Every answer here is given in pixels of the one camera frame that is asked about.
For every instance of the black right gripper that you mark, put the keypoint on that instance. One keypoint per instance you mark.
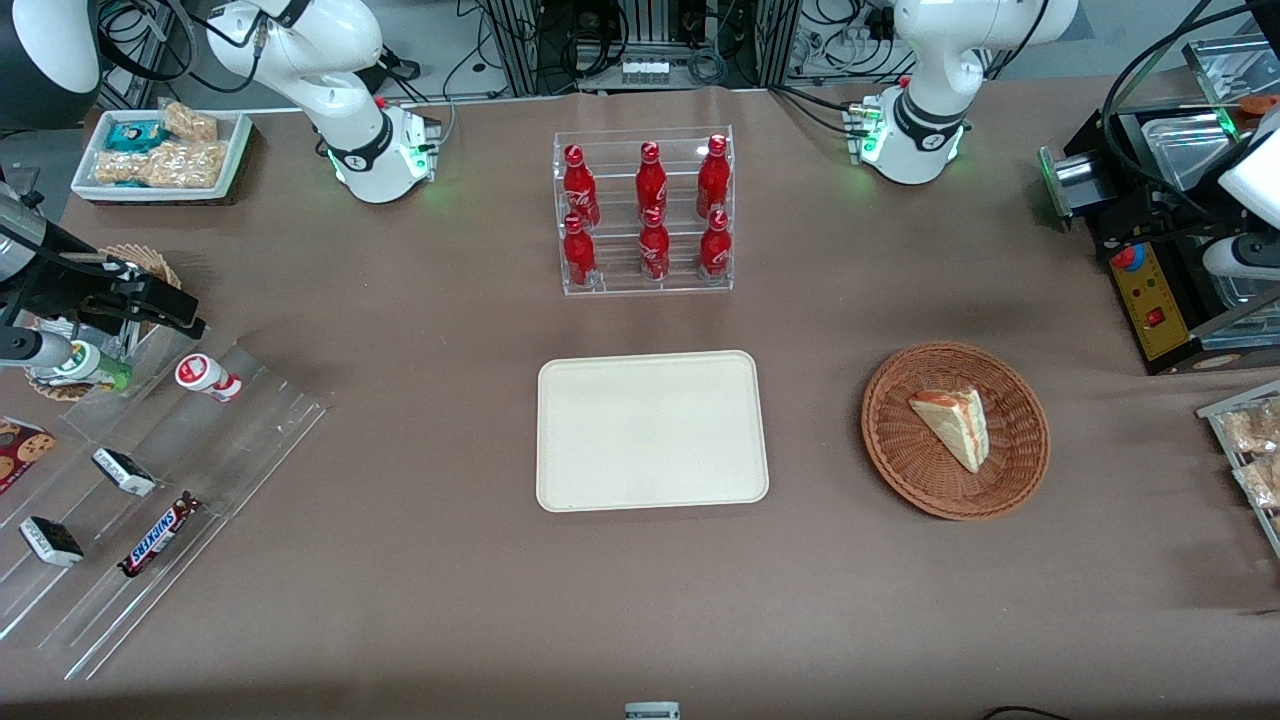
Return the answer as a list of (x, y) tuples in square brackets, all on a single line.
[(50, 277)]

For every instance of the triangular sandwich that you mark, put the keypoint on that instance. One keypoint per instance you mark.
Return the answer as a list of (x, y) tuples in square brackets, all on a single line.
[(955, 425)]

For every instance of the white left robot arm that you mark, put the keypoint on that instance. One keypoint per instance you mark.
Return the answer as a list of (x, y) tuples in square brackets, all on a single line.
[(940, 60)]

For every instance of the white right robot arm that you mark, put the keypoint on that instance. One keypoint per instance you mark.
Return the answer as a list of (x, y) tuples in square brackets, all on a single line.
[(330, 60)]

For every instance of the small light wicker basket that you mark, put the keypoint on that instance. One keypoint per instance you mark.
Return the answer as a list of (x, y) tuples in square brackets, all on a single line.
[(150, 262)]

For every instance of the white rectangular snack tray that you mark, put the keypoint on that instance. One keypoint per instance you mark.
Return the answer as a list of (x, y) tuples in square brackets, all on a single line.
[(235, 150)]

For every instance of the cream plastic tray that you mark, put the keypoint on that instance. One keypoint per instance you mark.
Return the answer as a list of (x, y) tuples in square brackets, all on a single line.
[(650, 430)]

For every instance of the brown round wicker basket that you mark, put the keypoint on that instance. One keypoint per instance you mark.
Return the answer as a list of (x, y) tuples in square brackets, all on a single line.
[(900, 450)]

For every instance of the grey tray with snack bags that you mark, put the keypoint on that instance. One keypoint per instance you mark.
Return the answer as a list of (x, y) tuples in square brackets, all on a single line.
[(1215, 420)]

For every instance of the steel tray with orange item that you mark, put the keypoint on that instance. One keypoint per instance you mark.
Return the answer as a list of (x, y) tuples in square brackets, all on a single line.
[(1225, 65)]

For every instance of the green bottle with white cap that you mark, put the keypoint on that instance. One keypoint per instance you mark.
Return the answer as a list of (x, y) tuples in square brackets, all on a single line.
[(95, 368)]

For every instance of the silver foil packet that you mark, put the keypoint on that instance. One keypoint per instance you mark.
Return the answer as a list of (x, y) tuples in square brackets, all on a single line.
[(50, 328)]

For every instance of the red white yogurt bottle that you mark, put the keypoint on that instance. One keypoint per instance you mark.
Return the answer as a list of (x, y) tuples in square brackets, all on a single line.
[(205, 376)]

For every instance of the large clear rice cracker pack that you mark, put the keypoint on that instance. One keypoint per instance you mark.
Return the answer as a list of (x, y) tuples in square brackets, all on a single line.
[(165, 165)]

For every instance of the teal snack packet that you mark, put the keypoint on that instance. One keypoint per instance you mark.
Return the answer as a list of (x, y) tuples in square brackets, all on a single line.
[(135, 135)]

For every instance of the small clear rice cracker pack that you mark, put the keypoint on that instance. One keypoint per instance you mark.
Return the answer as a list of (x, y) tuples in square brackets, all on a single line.
[(190, 122)]

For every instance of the clear acrylic stepped display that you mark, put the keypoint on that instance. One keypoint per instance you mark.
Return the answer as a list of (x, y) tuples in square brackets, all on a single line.
[(230, 440)]

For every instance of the small black carton box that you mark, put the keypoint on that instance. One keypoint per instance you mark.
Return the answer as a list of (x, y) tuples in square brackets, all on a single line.
[(50, 541), (123, 471)]

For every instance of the red cookie pack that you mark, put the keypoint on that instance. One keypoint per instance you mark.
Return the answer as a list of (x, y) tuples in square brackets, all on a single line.
[(22, 455)]

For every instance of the Snickers chocolate bar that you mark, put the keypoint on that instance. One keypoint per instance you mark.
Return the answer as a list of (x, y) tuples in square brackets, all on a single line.
[(158, 535)]

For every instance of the red cola bottle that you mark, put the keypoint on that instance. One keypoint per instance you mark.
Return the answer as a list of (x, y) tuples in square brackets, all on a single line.
[(580, 190), (713, 178), (651, 180), (578, 255), (715, 250), (654, 250)]

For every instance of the clear acrylic bottle rack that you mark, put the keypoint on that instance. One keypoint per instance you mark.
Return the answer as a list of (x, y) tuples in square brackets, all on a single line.
[(640, 285)]

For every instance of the white power strip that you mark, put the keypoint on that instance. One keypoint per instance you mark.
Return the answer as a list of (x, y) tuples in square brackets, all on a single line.
[(650, 72)]

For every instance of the grey white device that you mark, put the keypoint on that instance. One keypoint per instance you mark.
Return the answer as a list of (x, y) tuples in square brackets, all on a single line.
[(652, 711)]

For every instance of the black machine with yellow panel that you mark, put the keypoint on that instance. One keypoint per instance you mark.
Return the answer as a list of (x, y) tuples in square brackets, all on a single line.
[(1150, 290)]

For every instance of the clear bag of crackers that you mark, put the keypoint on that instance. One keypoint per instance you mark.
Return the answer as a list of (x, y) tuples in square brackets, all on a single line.
[(1262, 482), (1250, 428)]

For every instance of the aluminium frame rack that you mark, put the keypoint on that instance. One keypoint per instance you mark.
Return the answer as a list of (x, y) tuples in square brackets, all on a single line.
[(570, 40)]

